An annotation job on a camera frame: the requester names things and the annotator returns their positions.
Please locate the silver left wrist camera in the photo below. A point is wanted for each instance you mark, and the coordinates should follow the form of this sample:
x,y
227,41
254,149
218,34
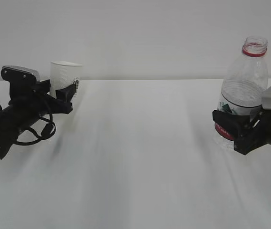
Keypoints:
x,y
20,69

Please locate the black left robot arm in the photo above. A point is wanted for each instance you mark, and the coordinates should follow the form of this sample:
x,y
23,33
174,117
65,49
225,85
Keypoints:
x,y
28,119

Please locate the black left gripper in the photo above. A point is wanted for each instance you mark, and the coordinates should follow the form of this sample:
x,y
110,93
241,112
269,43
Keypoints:
x,y
26,90

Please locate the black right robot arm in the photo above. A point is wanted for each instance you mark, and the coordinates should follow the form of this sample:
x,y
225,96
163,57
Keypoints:
x,y
247,134

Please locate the white paper cup green logo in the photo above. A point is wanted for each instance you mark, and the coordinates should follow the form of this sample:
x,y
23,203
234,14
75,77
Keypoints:
x,y
63,74

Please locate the clear Nongfu Spring water bottle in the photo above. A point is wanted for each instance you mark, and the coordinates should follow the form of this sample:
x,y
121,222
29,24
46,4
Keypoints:
x,y
245,79

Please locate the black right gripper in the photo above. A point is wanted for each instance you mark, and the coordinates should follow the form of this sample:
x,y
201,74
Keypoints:
x,y
231,126

